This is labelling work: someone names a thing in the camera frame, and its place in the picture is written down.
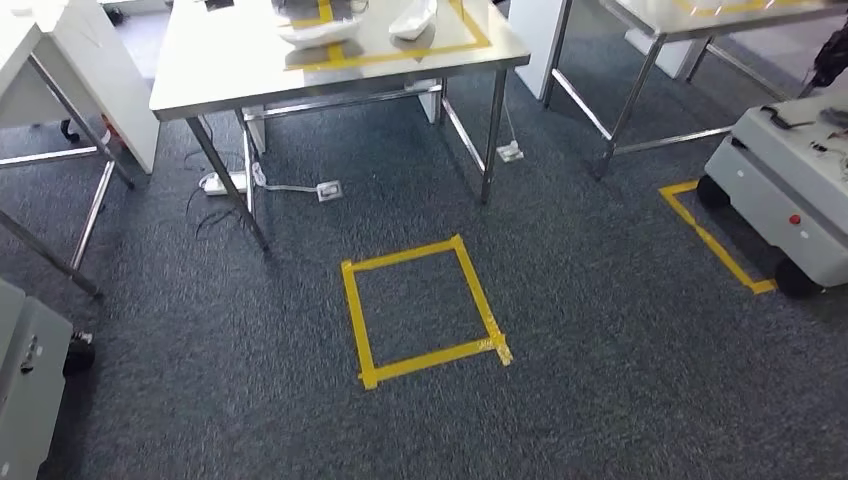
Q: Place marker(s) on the white plastic shell part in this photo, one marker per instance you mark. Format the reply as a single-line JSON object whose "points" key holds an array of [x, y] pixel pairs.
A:
{"points": [[411, 23], [318, 33]]}

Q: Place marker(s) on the grey wheeled mobile robot base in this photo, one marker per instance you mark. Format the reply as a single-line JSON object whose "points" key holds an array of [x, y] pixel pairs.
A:
{"points": [[26, 397], [762, 199]]}

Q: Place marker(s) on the stainless steel workbench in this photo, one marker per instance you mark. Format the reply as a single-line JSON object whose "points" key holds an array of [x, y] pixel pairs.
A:
{"points": [[662, 16], [218, 60]]}

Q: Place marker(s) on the white floor socket box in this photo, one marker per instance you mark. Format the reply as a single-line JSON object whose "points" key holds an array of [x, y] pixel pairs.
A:
{"points": [[329, 191]]}

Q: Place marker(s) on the white plug box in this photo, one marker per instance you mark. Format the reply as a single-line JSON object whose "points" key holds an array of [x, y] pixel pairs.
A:
{"points": [[510, 152]]}

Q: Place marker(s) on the white power strip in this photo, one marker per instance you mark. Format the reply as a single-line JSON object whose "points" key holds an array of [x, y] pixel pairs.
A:
{"points": [[222, 185]]}

